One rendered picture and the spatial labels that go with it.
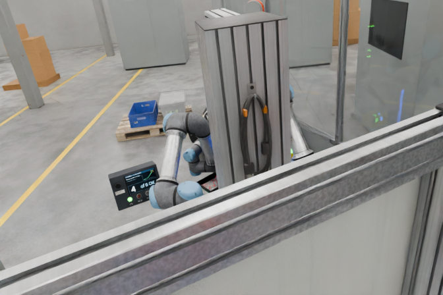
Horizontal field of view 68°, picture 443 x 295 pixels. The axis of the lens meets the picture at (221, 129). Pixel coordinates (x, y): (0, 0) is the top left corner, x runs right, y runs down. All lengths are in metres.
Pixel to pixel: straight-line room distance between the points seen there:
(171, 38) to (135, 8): 1.19
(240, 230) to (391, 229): 0.27
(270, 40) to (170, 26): 8.35
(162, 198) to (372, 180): 1.34
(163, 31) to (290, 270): 9.09
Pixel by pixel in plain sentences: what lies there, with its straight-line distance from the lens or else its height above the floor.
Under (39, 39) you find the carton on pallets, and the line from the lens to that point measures 10.20.
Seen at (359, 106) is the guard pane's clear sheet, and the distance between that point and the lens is 2.25.
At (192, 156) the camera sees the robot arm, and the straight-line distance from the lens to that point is 2.01.
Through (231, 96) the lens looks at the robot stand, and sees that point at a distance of 1.02.
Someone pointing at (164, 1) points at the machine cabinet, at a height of 1.70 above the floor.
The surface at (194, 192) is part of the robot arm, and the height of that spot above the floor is 1.26.
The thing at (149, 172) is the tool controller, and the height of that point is 1.22.
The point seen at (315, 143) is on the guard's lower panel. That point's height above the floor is 0.88.
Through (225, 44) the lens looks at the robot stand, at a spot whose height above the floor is 1.98.
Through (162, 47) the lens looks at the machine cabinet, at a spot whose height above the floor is 0.54.
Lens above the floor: 2.16
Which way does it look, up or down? 25 degrees down
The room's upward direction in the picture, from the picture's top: 7 degrees counter-clockwise
